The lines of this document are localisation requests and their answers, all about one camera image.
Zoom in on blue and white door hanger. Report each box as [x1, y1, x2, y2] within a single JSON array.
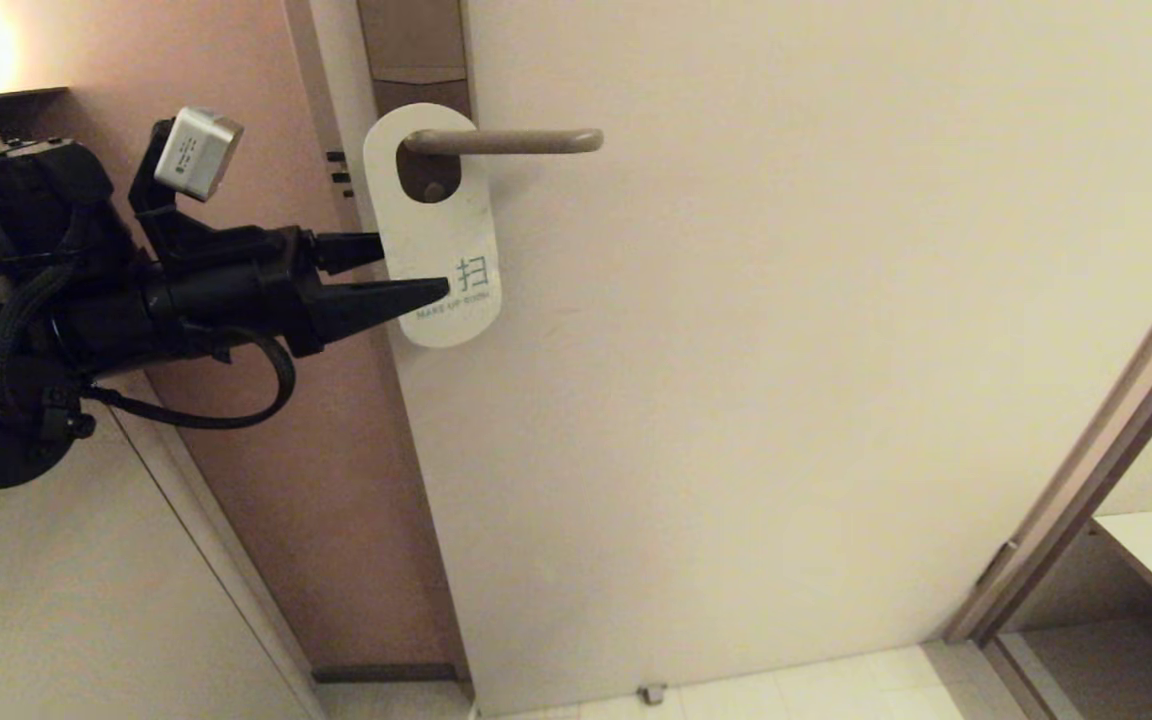
[[363, 103, 503, 350]]

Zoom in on brown door lock plate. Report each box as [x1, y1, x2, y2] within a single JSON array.
[[356, 0, 478, 203]]

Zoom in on cream room door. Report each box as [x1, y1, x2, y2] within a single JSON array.
[[286, 0, 1152, 720]]

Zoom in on beige closet panel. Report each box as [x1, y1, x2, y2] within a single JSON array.
[[0, 30, 327, 720]]

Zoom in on dark brown baseboard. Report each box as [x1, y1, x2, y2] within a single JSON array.
[[311, 663, 467, 686]]

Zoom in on braided left arm cable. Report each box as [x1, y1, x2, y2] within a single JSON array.
[[84, 328, 298, 432]]

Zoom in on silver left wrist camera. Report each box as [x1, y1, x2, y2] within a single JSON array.
[[154, 107, 246, 203]]

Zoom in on beige lever door handle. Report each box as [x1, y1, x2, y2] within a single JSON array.
[[401, 128, 606, 203]]

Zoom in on dark wall lamp bracket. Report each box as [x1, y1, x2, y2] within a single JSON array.
[[0, 87, 71, 143]]

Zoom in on metal frame hinge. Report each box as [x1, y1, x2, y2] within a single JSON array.
[[976, 540, 1020, 592]]

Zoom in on brown wardrobe door frame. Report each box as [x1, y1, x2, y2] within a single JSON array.
[[941, 225, 1152, 646]]

